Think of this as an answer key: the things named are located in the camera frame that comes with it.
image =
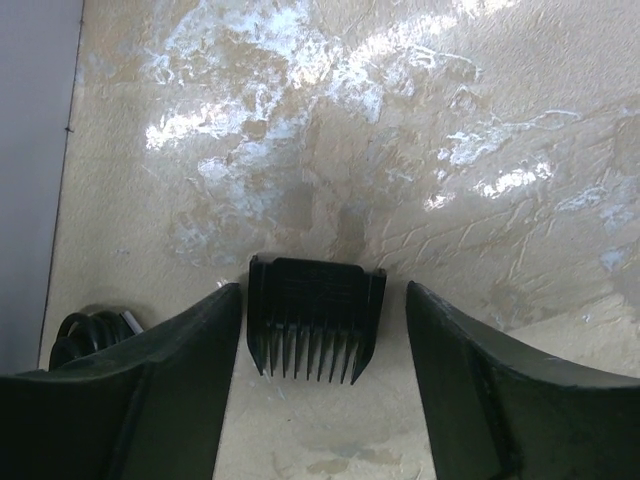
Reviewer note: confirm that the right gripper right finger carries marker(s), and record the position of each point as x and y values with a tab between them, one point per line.
497	408

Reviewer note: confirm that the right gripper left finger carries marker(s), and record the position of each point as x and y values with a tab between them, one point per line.
150	407

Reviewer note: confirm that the black comb guard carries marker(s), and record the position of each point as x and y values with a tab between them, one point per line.
313	319

